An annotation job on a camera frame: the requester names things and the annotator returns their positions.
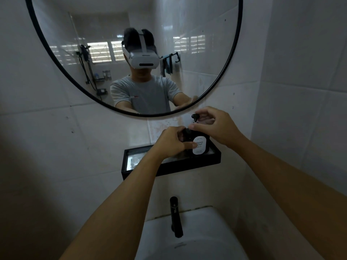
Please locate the person's left hand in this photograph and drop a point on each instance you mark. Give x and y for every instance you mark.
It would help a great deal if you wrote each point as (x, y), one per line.
(166, 143)

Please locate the person's right hand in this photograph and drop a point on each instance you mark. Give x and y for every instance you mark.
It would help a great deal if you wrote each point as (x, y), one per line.
(221, 127)

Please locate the person's right thumb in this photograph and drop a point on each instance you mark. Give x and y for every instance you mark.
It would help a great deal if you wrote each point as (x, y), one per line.
(202, 125)

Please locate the person's left thumb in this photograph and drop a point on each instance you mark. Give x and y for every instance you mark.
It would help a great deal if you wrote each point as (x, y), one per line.
(189, 146)

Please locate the black soap pump bottle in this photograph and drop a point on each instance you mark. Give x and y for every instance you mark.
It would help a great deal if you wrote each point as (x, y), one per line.
(200, 146)

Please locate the person's left forearm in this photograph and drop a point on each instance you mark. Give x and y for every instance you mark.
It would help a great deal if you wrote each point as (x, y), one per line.
(122, 203)

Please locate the person's right forearm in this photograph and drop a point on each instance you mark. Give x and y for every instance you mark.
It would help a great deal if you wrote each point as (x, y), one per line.
(287, 192)

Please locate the black faucet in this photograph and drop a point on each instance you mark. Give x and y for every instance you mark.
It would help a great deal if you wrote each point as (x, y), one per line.
(175, 216)

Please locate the round black-framed mirror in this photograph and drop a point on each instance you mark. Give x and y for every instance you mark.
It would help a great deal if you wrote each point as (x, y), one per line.
(189, 37)

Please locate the white sink basin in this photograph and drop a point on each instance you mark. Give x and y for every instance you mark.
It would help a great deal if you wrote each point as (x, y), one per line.
(200, 235)

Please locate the black wall shelf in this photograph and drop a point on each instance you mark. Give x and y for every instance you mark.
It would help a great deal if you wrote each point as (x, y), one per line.
(187, 162)

